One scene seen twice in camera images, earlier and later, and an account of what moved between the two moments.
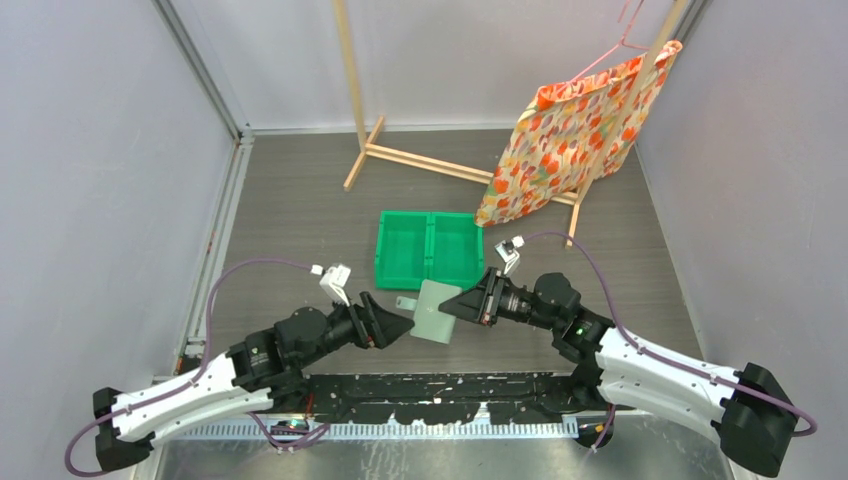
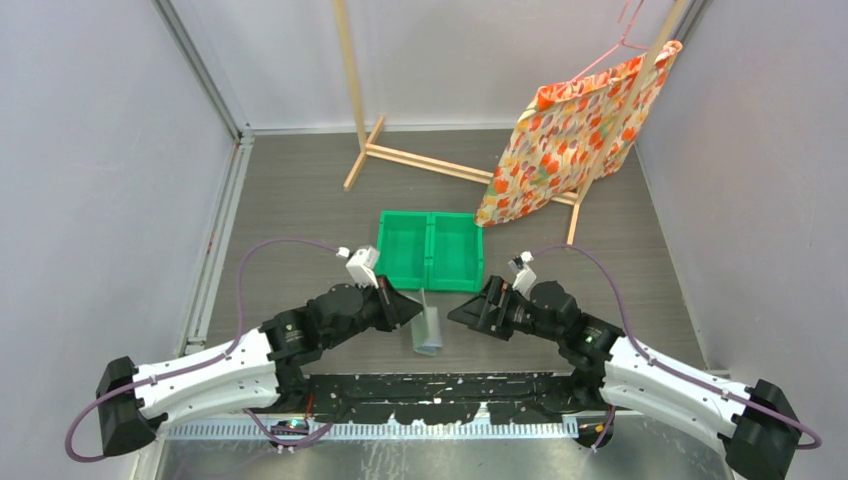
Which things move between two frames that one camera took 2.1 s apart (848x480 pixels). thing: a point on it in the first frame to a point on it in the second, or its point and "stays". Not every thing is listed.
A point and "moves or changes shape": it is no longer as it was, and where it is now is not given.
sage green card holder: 429,321 moves or changes shape
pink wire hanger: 622,42 stays
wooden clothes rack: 572,202 stays
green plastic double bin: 413,246 stays
